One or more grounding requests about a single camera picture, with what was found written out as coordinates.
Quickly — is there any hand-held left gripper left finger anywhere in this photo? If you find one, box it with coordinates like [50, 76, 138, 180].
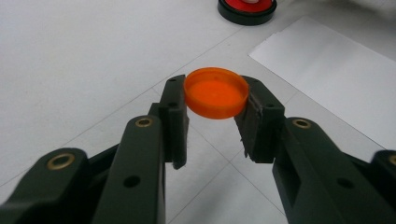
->
[92, 74, 190, 224]

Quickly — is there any round orange stamp cap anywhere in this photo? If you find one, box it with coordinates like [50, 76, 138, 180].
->
[183, 66, 250, 120]

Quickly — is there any white paper sheet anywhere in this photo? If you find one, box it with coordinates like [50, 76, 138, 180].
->
[247, 16, 396, 151]

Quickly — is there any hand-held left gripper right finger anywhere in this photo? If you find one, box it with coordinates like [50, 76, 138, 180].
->
[233, 76, 396, 224]

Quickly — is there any round red ink pad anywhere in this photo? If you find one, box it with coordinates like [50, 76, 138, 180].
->
[217, 0, 278, 26]

